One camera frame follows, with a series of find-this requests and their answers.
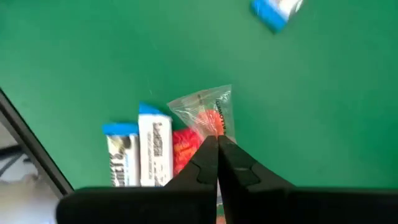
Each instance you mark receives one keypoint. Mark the red Skittles pack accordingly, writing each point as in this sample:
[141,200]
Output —
[185,149]

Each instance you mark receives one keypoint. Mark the green table mat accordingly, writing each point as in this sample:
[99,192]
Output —
[93,62]

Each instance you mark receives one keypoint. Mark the black aluminium table frame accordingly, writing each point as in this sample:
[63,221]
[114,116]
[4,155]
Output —
[31,144]

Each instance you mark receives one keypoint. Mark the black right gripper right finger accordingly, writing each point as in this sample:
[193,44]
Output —
[239,171]

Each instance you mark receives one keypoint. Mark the clear candy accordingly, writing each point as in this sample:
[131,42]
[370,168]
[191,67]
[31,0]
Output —
[205,109]

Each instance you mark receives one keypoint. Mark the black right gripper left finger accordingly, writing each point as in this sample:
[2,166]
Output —
[205,168]

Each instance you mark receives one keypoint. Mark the white blue Hershey's bar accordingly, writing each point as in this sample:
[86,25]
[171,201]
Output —
[122,155]
[273,14]
[155,146]

